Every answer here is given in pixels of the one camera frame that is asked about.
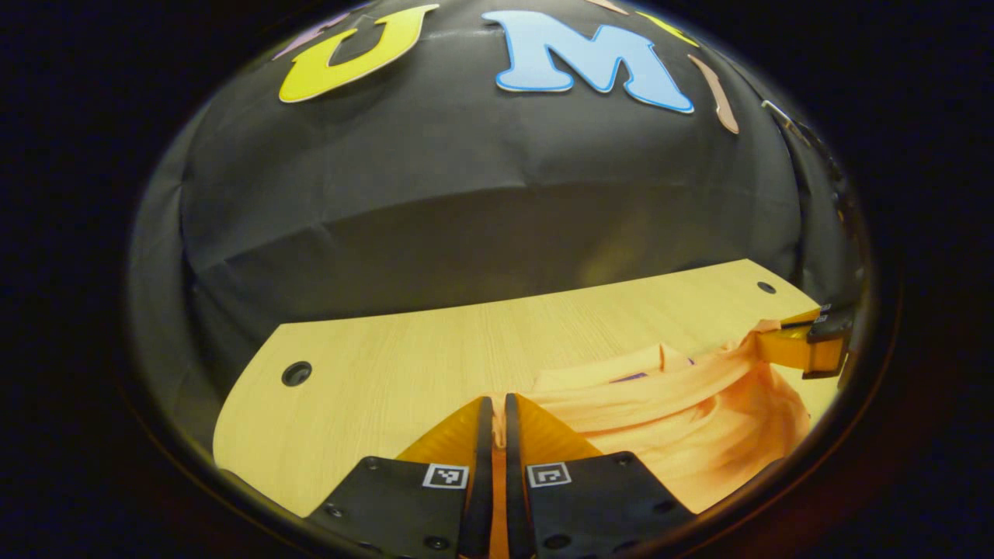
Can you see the black backdrop cloth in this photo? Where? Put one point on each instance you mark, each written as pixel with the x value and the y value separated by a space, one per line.
pixel 481 178

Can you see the orange T-shirt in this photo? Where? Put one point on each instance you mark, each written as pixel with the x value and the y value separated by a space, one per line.
pixel 699 435

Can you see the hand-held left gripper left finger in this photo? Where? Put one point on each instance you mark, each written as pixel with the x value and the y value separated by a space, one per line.
pixel 411 505

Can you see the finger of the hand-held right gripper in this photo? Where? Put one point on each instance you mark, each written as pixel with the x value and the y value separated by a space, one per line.
pixel 835 314
pixel 808 349

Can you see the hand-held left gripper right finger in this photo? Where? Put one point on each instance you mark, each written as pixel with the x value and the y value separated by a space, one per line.
pixel 598 505

